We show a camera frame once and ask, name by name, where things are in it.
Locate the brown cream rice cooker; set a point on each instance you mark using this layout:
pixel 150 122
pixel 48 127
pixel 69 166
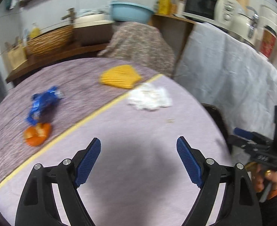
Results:
pixel 93 29

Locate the yellow foam fruit net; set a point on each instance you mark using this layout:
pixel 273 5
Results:
pixel 123 76

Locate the brass faucet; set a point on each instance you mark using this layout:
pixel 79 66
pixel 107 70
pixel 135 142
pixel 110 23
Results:
pixel 71 15

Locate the blue snack wrapper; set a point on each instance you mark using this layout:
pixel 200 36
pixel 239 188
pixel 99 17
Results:
pixel 41 102

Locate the woven wicker basket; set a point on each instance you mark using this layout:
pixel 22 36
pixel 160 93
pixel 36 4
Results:
pixel 51 41

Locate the person's right hand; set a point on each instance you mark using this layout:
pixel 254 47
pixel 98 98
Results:
pixel 260 176

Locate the wooden utensil holder box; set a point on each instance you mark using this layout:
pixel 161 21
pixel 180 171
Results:
pixel 16 56

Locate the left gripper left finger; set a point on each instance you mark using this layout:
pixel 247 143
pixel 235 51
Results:
pixel 37 204

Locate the purple striped table mat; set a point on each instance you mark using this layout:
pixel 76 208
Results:
pixel 83 94

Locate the crumpled white tissue pile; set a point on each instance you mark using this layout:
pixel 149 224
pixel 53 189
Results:
pixel 149 97

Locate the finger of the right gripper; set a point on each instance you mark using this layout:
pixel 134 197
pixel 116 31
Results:
pixel 243 133

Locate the red label canister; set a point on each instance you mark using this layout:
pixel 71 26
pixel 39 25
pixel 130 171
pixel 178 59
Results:
pixel 268 41

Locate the floral patterned cloth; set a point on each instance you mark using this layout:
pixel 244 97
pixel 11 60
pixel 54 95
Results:
pixel 142 44

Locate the orange peel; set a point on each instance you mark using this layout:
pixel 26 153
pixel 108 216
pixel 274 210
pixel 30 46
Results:
pixel 38 134

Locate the dark trash bin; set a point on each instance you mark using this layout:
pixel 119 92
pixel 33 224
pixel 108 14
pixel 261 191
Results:
pixel 218 118

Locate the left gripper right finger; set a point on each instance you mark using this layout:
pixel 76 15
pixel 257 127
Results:
pixel 239 206

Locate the dark wooden counter shelf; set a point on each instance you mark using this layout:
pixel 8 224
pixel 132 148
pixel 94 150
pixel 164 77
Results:
pixel 70 51

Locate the cream electric kettle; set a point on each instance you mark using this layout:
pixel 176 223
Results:
pixel 244 28

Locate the yellow soap bottle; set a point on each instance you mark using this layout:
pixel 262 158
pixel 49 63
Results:
pixel 35 31

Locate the light blue plastic basin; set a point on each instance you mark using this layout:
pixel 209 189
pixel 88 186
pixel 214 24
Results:
pixel 130 12

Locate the wooden side cabinet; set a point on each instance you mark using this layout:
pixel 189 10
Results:
pixel 175 31

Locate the white wrinkled cover sheet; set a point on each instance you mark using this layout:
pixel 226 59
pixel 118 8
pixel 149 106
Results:
pixel 230 75

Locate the white microwave oven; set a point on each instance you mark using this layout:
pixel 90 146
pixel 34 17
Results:
pixel 216 12

